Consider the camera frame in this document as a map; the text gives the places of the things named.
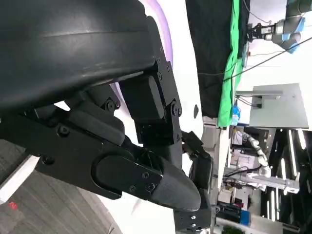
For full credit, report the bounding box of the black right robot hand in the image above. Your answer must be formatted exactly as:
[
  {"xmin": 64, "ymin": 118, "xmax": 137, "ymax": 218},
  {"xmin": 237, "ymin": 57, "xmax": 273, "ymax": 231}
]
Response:
[{"xmin": 181, "ymin": 131, "xmax": 215, "ymax": 193}]

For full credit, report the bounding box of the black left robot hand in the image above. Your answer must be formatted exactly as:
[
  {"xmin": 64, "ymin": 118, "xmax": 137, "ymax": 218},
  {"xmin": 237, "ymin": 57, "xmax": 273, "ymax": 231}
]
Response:
[{"xmin": 0, "ymin": 0, "xmax": 202, "ymax": 212}]

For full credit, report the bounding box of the blue bottle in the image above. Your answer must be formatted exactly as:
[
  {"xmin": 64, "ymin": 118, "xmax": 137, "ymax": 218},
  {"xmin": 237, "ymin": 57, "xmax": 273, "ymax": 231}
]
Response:
[{"xmin": 231, "ymin": 105, "xmax": 241, "ymax": 126}]

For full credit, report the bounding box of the green cloth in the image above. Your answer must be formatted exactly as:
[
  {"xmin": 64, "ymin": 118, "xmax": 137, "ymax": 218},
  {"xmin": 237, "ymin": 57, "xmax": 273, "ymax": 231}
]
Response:
[{"xmin": 217, "ymin": 0, "xmax": 247, "ymax": 130}]

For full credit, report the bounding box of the lilac plate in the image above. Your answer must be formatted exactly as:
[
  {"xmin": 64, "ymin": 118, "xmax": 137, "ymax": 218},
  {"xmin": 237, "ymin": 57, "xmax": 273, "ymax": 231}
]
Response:
[{"xmin": 109, "ymin": 0, "xmax": 174, "ymax": 115}]

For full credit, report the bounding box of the grey metal cabinet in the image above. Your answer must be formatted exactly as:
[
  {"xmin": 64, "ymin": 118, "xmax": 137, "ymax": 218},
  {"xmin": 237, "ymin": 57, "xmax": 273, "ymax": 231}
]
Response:
[{"xmin": 235, "ymin": 83, "xmax": 309, "ymax": 130}]

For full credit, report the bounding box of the black cloth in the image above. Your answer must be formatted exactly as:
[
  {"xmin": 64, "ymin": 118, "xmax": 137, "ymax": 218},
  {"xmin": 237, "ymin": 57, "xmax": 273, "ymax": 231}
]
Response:
[{"xmin": 185, "ymin": 0, "xmax": 251, "ymax": 118}]

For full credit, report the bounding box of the aluminium rail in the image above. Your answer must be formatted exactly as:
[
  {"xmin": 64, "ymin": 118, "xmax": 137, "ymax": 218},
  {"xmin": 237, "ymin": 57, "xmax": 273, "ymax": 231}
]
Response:
[{"xmin": 223, "ymin": 173, "xmax": 301, "ymax": 195}]

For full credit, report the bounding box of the black cable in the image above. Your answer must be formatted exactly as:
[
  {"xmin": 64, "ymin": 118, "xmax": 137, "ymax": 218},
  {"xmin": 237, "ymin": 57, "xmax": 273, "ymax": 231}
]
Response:
[{"xmin": 197, "ymin": 36, "xmax": 312, "ymax": 83}]

